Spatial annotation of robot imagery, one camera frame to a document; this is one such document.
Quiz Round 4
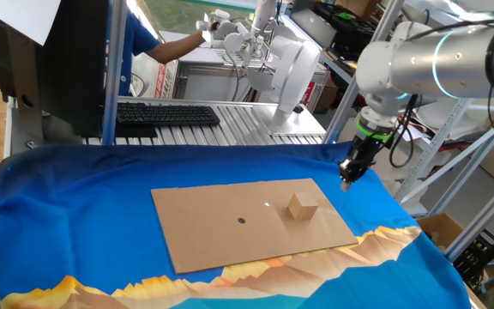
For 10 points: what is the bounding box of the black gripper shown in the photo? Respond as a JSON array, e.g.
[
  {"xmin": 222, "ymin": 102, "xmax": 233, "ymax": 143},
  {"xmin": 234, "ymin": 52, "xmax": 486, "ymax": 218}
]
[{"xmin": 337, "ymin": 136, "xmax": 382, "ymax": 192}]

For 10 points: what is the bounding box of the black keyboard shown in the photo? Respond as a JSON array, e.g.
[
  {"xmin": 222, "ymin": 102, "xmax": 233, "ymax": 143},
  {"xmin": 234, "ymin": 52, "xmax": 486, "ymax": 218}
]
[{"xmin": 116, "ymin": 101, "xmax": 221, "ymax": 127}]

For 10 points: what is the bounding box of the small brown carton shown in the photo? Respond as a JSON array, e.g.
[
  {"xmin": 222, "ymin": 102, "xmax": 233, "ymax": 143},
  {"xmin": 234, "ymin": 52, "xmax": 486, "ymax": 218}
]
[{"xmin": 313, "ymin": 76, "xmax": 339, "ymax": 114}]

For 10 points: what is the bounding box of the red white printed box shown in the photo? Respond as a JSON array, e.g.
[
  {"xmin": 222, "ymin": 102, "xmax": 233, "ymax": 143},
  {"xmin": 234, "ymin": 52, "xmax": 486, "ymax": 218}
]
[{"xmin": 130, "ymin": 51, "xmax": 179, "ymax": 100}]

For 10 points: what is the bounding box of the black monitor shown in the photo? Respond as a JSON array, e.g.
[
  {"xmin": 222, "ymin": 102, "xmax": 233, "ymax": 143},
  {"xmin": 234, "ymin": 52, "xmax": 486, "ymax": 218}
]
[{"xmin": 0, "ymin": 0, "xmax": 110, "ymax": 138}]

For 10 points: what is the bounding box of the black mouse pad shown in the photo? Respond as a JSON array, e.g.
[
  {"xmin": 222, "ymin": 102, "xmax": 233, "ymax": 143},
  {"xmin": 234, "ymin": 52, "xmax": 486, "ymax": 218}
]
[{"xmin": 113, "ymin": 122, "xmax": 159, "ymax": 139}]

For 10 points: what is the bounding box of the person in blue shirt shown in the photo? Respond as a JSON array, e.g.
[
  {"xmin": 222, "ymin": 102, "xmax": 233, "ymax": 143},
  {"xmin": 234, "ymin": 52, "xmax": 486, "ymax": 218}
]
[{"xmin": 117, "ymin": 10, "xmax": 161, "ymax": 97}]

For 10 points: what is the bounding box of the person's bare forearm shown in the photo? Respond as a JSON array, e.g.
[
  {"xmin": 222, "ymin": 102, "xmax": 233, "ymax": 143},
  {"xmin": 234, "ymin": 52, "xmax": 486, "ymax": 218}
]
[{"xmin": 146, "ymin": 30, "xmax": 208, "ymax": 65}]

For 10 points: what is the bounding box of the black tray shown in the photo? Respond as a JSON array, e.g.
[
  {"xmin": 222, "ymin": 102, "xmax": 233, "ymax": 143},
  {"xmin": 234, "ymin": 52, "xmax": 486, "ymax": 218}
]
[{"xmin": 315, "ymin": 2, "xmax": 379, "ymax": 45}]

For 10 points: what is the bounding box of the white metal shelf rack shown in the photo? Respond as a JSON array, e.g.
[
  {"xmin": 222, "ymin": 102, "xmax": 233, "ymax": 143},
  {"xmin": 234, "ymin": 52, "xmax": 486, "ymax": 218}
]
[{"xmin": 395, "ymin": 0, "xmax": 494, "ymax": 215}]

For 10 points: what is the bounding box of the white paper sheet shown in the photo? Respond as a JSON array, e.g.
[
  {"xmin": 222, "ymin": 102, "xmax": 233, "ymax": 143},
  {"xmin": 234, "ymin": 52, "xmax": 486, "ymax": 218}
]
[{"xmin": 0, "ymin": 0, "xmax": 63, "ymax": 46}]

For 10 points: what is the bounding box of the open cardboard box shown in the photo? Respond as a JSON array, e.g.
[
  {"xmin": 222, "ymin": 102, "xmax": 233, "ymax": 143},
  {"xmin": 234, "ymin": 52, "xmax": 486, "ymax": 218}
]
[{"xmin": 416, "ymin": 212, "xmax": 494, "ymax": 309}]

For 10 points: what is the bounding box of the grey metal cabinet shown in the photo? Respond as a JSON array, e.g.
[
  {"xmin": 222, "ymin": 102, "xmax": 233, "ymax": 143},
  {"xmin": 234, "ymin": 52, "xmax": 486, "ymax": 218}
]
[{"xmin": 172, "ymin": 59, "xmax": 330, "ymax": 104}]

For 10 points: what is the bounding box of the grey laptop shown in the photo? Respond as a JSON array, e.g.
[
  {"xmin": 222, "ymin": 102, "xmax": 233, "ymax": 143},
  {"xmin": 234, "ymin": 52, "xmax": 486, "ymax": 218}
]
[{"xmin": 290, "ymin": 7, "xmax": 339, "ymax": 49}]

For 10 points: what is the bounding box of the brown cardboard sheet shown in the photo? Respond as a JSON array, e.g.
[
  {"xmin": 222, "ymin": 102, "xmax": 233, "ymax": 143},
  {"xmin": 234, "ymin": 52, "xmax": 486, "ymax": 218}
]
[{"xmin": 150, "ymin": 178, "xmax": 358, "ymax": 275}]

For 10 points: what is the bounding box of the blue mountain print cloth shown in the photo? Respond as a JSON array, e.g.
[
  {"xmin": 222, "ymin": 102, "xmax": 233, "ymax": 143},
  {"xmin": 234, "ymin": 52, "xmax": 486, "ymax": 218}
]
[{"xmin": 0, "ymin": 141, "xmax": 473, "ymax": 309}]

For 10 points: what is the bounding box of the black plastic crate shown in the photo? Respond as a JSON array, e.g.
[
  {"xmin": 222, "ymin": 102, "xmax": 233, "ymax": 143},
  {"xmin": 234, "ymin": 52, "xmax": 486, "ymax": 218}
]
[{"xmin": 452, "ymin": 229, "xmax": 494, "ymax": 295}]

